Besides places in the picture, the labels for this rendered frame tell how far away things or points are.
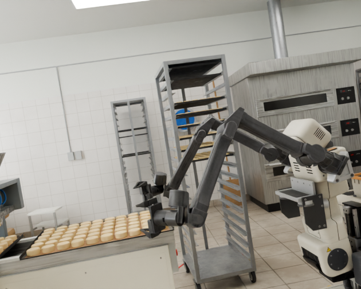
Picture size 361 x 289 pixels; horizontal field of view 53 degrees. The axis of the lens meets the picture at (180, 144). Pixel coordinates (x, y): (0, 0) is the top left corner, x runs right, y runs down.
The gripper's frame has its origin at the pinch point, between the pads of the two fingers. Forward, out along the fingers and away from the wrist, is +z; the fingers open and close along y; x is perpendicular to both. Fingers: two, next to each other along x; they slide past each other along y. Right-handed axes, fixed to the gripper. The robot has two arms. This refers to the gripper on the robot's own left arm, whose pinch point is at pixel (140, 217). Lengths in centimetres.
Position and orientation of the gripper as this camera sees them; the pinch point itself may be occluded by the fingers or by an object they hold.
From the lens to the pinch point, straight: 144.6
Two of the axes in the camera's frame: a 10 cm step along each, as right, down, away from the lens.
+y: 1.7, 9.9, 0.5
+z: -7.9, 1.1, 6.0
